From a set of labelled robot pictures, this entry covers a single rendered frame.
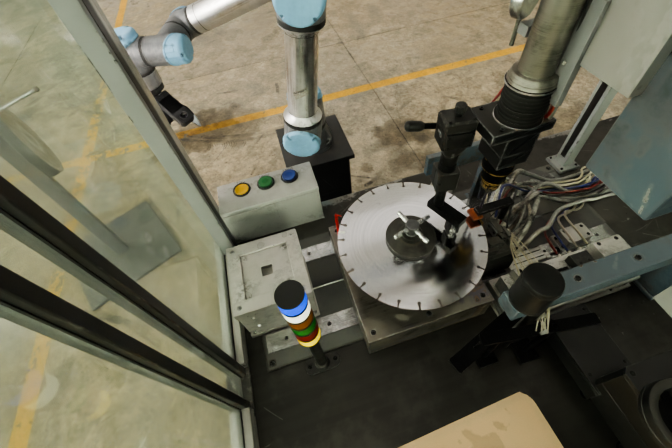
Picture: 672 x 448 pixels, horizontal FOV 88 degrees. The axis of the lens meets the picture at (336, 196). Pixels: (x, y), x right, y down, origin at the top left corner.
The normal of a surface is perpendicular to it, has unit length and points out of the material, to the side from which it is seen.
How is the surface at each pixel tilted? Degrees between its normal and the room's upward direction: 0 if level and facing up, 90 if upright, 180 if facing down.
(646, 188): 90
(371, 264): 0
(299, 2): 83
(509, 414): 0
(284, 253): 0
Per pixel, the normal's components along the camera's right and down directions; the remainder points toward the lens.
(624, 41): -0.95, 0.28
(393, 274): -0.09, -0.62
